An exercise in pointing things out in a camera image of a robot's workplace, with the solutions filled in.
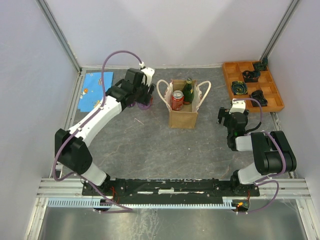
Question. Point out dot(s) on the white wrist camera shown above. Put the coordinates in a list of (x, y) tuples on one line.
[(237, 106), (148, 74)]

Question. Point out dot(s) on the dark green rolled sock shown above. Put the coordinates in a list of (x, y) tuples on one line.
[(261, 65)]

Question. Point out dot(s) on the black rolled sock front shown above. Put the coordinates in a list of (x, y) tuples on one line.
[(258, 95)]

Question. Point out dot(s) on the black rolled sock centre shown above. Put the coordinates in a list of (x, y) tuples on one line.
[(251, 76)]

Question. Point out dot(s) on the orange wooden compartment tray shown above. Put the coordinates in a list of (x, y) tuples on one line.
[(232, 72)]

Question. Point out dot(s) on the blue patterned cloth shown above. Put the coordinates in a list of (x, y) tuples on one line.
[(91, 94)]

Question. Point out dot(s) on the black rolled sock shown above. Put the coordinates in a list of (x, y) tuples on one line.
[(251, 76), (258, 95)]

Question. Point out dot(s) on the green glass bottle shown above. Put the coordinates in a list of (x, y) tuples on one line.
[(188, 92)]

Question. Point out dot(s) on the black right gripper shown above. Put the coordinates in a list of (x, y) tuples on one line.
[(223, 113)]

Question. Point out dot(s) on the blue yellow rolled sock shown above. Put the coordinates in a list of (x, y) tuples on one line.
[(239, 88)]

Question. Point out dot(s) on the aluminium frame rail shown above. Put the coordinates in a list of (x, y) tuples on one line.
[(68, 188)]

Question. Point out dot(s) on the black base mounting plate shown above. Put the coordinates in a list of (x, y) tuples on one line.
[(166, 191)]

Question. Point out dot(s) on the purple soda can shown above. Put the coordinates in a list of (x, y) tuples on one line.
[(131, 105), (145, 107)]

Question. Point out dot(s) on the burlap canvas tote bag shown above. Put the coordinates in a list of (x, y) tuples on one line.
[(185, 118)]

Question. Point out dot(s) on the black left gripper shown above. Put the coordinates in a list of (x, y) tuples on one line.
[(145, 99)]

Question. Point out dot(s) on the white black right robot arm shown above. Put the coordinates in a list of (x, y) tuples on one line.
[(272, 153)]

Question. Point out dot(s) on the red soda can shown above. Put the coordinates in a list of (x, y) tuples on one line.
[(177, 99)]

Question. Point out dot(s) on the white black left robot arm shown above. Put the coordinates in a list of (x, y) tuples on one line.
[(72, 145)]

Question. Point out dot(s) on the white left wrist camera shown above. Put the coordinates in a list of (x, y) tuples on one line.
[(148, 74)]

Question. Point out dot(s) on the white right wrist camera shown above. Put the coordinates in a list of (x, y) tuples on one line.
[(237, 106)]

